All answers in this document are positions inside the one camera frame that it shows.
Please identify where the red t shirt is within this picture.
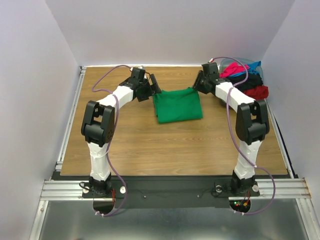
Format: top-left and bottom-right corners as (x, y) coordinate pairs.
(244, 85), (269, 100)

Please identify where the aluminium frame rail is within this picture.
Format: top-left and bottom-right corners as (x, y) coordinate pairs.
(40, 178), (311, 202)

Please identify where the black t shirt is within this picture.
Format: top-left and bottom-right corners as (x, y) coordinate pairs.
(227, 73), (263, 92)

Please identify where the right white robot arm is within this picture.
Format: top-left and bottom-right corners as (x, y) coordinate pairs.
(192, 62), (270, 195)

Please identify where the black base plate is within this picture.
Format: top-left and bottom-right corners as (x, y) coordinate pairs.
(82, 175), (260, 209)

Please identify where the blue t shirt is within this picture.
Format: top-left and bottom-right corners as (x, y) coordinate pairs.
(230, 61), (263, 77)

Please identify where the pink t shirt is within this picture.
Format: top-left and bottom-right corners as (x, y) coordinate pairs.
(220, 62), (250, 78)

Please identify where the grey plastic laundry basket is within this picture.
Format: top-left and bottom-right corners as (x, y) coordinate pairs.
(219, 58), (266, 108)

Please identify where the green t shirt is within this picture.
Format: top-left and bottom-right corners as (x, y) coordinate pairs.
(153, 87), (203, 124)

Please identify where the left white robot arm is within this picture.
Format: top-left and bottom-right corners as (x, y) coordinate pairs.
(81, 67), (162, 197)

